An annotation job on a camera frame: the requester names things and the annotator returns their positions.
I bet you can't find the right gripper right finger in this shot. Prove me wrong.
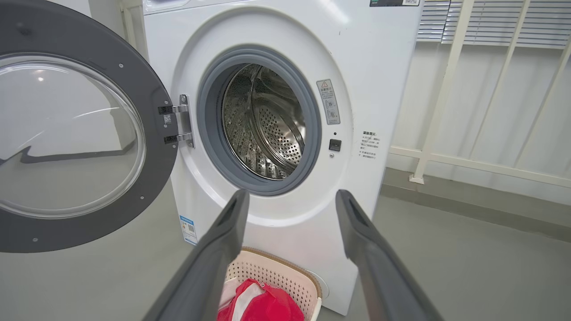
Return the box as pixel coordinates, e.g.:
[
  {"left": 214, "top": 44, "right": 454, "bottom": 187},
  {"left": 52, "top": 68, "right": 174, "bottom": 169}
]
[{"left": 335, "top": 189, "right": 444, "bottom": 321}]

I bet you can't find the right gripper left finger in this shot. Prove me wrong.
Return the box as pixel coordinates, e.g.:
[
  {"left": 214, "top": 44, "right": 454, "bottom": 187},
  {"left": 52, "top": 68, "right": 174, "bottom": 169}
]
[{"left": 143, "top": 189, "right": 251, "bottom": 321}]

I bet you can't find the red garment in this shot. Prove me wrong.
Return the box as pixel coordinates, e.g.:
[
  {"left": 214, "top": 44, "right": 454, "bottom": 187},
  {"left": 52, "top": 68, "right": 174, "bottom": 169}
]
[{"left": 217, "top": 277, "right": 306, "bottom": 321}]

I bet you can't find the black-rimmed glass washer door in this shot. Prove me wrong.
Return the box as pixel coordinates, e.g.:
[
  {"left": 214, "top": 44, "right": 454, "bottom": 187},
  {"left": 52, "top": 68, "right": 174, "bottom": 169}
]
[{"left": 0, "top": 0, "right": 179, "bottom": 254}]

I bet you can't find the cream perforated laundry basket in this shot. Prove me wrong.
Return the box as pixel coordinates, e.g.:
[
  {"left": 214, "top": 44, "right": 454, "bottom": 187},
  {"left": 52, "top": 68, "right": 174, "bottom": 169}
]
[{"left": 217, "top": 247, "right": 323, "bottom": 321}]

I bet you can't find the stainless steel washing machine drum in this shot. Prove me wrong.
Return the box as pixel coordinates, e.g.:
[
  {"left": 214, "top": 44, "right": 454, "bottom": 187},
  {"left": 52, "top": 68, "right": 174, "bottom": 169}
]
[{"left": 222, "top": 64, "right": 307, "bottom": 181}]

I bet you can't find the metal door hinge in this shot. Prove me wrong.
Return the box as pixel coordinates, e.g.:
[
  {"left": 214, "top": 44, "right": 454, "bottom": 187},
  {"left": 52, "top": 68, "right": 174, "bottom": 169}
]
[{"left": 158, "top": 94, "right": 195, "bottom": 148}]

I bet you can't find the white front-load washing machine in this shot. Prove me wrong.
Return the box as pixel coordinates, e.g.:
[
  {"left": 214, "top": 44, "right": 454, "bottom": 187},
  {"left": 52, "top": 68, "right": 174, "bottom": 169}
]
[{"left": 120, "top": 0, "right": 422, "bottom": 316}]

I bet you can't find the blue energy label sticker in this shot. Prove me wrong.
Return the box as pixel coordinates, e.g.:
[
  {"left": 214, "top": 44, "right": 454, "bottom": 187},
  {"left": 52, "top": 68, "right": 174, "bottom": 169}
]
[{"left": 179, "top": 215, "right": 199, "bottom": 246}]

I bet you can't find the round drain filter cover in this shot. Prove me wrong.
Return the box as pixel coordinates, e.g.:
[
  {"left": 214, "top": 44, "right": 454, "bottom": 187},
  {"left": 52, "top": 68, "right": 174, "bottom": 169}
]
[{"left": 305, "top": 269, "right": 330, "bottom": 300}]

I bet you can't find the grey warning sticker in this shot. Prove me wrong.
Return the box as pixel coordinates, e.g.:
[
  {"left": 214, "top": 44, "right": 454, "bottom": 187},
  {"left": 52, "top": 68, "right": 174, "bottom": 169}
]
[{"left": 317, "top": 79, "right": 341, "bottom": 125}]

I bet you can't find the white metal railing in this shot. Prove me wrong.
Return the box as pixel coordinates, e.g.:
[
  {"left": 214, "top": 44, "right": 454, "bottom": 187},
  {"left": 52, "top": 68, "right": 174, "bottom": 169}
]
[{"left": 388, "top": 0, "right": 571, "bottom": 189}]

